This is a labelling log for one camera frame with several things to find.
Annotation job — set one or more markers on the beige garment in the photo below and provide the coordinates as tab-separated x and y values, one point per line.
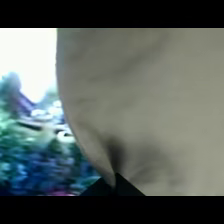
150	100

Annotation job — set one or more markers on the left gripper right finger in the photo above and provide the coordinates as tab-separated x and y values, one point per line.
127	188

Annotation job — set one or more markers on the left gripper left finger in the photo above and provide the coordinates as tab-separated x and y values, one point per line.
100	189

